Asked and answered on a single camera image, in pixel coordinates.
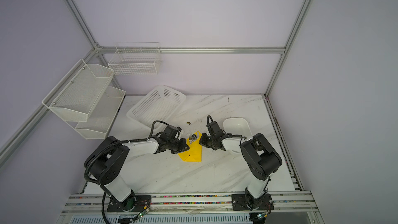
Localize white wire wall basket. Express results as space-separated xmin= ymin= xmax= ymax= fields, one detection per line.
xmin=108 ymin=42 xmax=162 ymax=76

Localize white rectangular plastic tray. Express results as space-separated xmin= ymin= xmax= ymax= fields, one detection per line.
xmin=222 ymin=117 xmax=252 ymax=138

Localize white two-tier mesh shelf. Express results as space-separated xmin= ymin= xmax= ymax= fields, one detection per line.
xmin=42 ymin=59 xmax=125 ymax=140

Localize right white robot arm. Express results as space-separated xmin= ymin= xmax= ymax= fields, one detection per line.
xmin=199 ymin=120 xmax=283 ymax=214

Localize aluminium cage frame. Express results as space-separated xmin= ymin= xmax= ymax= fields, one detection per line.
xmin=0 ymin=0 xmax=325 ymax=206

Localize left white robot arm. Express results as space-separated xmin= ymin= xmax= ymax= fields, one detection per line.
xmin=84 ymin=120 xmax=190 ymax=224

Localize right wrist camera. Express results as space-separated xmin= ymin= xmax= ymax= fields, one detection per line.
xmin=206 ymin=115 xmax=223 ymax=139

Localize white perforated plastic basket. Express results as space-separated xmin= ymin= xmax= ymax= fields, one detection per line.
xmin=126 ymin=85 xmax=186 ymax=130

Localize aluminium front mounting rail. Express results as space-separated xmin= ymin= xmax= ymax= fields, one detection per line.
xmin=57 ymin=191 xmax=324 ymax=224

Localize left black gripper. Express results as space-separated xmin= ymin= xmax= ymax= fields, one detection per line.
xmin=167 ymin=137 xmax=190 ymax=154

